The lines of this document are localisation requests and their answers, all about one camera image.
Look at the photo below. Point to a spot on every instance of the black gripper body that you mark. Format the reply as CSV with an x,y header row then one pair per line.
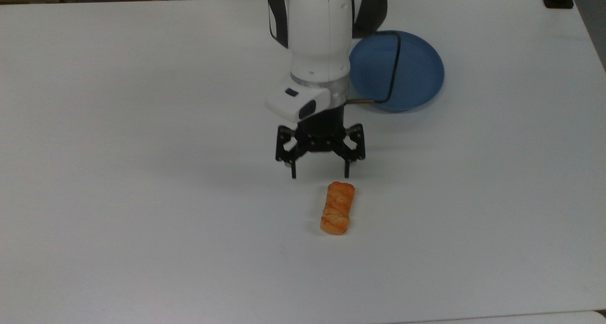
x,y
324,130

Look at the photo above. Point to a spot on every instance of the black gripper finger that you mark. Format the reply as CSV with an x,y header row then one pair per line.
x,y
355,144
285,146

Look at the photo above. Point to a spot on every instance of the orange bread roll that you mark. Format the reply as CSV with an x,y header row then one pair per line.
x,y
337,208

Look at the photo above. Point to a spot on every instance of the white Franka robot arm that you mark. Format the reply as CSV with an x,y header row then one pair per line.
x,y
317,30

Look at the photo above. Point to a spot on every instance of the blue round plate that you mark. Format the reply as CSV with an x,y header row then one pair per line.
x,y
421,73

